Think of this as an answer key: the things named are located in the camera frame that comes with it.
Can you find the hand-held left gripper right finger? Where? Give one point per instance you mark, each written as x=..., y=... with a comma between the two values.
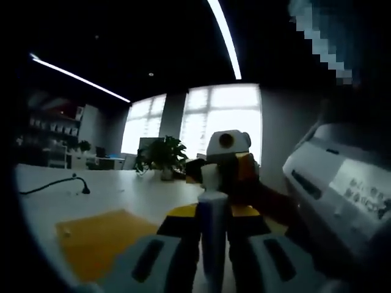
x=305, y=274

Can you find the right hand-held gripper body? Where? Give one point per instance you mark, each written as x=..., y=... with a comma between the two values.
x=238, y=143

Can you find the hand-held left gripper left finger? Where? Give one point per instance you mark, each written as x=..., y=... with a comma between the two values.
x=122, y=274

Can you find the white toothpaste cap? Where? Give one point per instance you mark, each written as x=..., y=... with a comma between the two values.
x=210, y=177

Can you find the small yellow wooden board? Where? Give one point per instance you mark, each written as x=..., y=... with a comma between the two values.
x=97, y=241

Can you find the white toothpaste tube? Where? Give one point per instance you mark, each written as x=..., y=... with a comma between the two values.
x=210, y=229

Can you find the bright window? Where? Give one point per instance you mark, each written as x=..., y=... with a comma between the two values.
x=143, y=125
x=220, y=116

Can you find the large potted plant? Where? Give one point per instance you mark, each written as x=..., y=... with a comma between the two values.
x=162, y=152

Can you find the dark desktop monitor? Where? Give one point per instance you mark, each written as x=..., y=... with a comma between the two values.
x=146, y=143

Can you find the white table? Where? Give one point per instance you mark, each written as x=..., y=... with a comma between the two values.
x=128, y=189

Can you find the white low cabinet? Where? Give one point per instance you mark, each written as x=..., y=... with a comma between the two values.
x=97, y=161

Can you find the long ceiling light strip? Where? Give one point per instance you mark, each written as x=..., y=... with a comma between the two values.
x=227, y=39
x=79, y=76

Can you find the small potted plant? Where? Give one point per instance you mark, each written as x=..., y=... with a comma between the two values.
x=84, y=146

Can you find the shelf with white boxes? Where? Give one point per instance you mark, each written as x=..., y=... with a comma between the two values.
x=52, y=131

